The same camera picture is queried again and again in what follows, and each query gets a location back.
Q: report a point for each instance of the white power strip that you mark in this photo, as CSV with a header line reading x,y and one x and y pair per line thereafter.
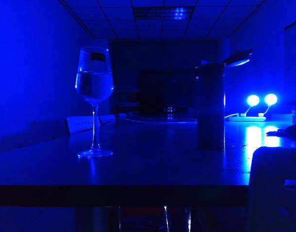
x,y
247,118

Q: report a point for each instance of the white perforated chair back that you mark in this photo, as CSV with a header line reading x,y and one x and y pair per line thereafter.
x,y
80,124
107,119
281,116

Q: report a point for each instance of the clear stemmed wine glass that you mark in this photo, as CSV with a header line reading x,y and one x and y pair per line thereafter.
x,y
94,96

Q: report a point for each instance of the dark flat screen monitor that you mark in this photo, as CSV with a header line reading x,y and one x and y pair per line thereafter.
x,y
166,91

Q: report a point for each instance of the dark wall rail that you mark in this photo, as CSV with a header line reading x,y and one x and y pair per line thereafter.
x,y
294,23

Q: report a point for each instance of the round glowing usb lamp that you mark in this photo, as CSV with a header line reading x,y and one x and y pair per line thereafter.
x,y
270,99
253,99

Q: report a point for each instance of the wide dark table column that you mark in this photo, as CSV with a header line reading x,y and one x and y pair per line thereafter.
x,y
98,218

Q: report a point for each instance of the dark low cabinet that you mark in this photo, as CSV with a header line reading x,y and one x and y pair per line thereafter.
x,y
127,101

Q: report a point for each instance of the dark crumpled cloth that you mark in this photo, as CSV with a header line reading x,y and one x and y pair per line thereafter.
x,y
289,131

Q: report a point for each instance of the chrome table leg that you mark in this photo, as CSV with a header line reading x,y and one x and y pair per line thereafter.
x,y
166,217
189,217

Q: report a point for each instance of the ceiling light panel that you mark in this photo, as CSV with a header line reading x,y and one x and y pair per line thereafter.
x,y
162,12

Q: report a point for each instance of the black thermos cup with lid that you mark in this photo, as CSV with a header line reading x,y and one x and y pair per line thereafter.
x,y
211,108

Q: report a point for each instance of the small clear drinking glass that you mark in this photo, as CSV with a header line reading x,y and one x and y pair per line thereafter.
x,y
170,112

